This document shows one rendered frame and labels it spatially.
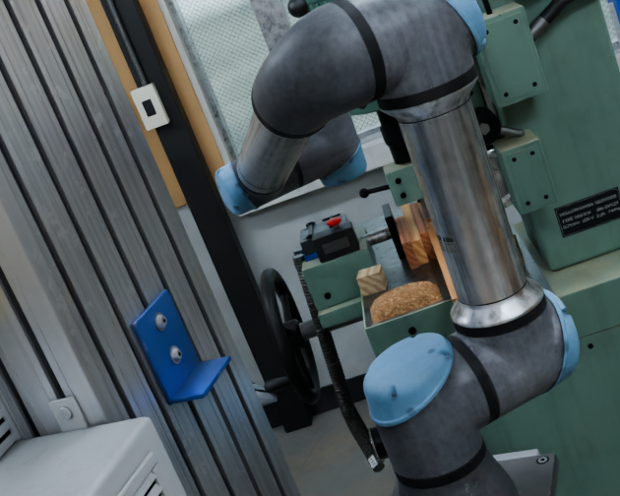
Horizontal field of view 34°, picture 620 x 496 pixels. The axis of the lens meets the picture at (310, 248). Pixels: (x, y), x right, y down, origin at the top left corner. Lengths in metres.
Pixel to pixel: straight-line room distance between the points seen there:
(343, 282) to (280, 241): 1.41
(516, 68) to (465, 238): 0.62
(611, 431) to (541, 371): 0.74
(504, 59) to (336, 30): 0.71
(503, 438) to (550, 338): 0.71
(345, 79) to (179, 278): 0.27
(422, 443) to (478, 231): 0.25
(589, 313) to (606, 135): 0.32
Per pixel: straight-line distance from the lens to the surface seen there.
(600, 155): 1.89
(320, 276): 1.91
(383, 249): 2.04
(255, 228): 3.30
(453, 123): 1.12
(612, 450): 1.99
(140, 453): 0.84
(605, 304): 1.86
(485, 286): 1.19
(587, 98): 1.86
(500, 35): 1.72
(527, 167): 1.76
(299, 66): 1.06
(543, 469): 1.35
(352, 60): 1.05
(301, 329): 2.02
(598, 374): 1.91
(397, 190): 1.91
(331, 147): 1.45
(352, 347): 3.44
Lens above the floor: 1.55
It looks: 17 degrees down
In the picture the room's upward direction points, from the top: 22 degrees counter-clockwise
